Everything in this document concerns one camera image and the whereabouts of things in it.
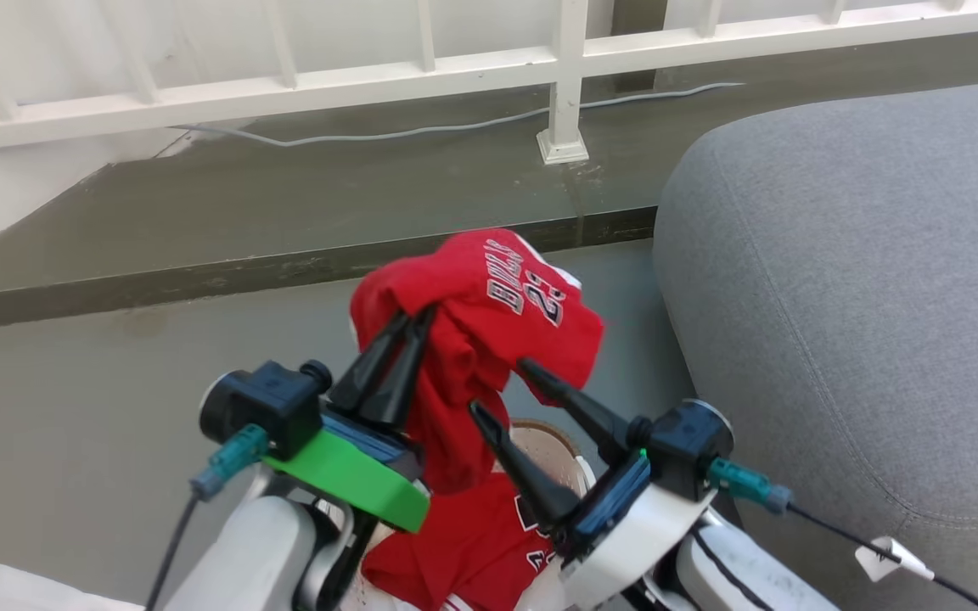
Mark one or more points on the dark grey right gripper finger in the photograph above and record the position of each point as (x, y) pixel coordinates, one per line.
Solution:
(531, 475)
(595, 416)

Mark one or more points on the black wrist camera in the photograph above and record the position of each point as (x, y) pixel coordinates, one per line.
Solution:
(684, 454)
(264, 407)

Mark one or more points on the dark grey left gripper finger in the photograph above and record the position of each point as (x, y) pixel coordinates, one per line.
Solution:
(366, 369)
(400, 382)

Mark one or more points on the grey fabric sofa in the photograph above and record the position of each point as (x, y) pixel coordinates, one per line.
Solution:
(837, 297)

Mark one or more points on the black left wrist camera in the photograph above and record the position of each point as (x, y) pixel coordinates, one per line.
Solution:
(264, 407)

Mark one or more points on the red basketball jersey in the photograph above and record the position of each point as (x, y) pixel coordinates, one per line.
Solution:
(472, 288)

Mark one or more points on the white metal railing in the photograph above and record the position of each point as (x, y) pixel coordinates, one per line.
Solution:
(565, 102)

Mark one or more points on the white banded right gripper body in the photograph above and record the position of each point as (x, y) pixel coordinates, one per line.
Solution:
(625, 535)

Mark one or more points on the white fabric piece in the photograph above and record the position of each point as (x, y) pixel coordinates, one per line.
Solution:
(39, 592)

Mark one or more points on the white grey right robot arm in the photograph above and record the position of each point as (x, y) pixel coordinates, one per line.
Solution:
(735, 568)

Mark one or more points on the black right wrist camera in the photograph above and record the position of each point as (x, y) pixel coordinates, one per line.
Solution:
(684, 454)

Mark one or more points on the beige laundry basket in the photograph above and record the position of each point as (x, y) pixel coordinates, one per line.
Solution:
(544, 445)

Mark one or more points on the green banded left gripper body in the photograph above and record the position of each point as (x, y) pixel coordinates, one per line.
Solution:
(353, 475)

